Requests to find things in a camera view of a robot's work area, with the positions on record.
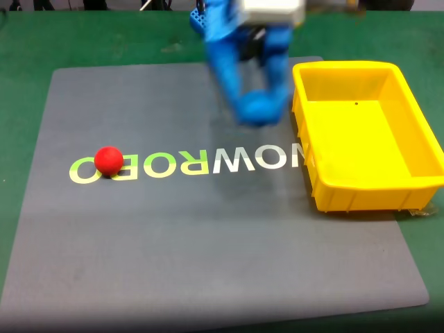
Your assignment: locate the blue ball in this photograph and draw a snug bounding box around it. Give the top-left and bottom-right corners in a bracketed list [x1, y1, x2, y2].
[239, 89, 280, 126]

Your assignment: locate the yellow plastic bin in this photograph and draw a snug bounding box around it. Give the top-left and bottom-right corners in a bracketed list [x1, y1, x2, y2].
[291, 60, 444, 214]

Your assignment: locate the red ball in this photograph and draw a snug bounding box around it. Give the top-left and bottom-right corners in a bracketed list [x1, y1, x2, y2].
[94, 146, 124, 176]

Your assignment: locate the grey printed mat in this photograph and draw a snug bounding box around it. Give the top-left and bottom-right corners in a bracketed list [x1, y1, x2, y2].
[0, 55, 431, 332]

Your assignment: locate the clear tape piece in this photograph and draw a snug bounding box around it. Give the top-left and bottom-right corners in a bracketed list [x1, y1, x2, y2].
[407, 203, 438, 219]

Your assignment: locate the silver white camera box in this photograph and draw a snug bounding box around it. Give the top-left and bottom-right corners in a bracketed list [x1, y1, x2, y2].
[240, 0, 307, 26]

